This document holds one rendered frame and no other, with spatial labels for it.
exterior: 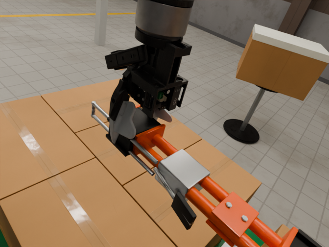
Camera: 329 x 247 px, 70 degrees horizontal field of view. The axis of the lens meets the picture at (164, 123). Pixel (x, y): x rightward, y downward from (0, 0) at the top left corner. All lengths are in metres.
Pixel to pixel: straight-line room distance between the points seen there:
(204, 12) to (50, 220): 5.89
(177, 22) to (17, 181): 0.92
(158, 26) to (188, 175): 0.23
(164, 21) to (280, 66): 1.91
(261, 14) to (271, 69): 3.68
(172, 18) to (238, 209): 0.29
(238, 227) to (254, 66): 1.89
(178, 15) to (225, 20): 5.78
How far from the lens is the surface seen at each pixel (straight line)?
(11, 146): 1.25
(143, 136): 0.43
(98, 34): 3.89
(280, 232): 0.62
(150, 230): 0.97
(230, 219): 0.38
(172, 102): 0.39
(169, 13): 0.33
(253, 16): 5.87
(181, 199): 0.36
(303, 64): 2.22
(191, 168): 0.41
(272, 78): 2.22
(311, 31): 5.59
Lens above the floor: 1.38
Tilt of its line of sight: 35 degrees down
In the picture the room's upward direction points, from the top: 16 degrees clockwise
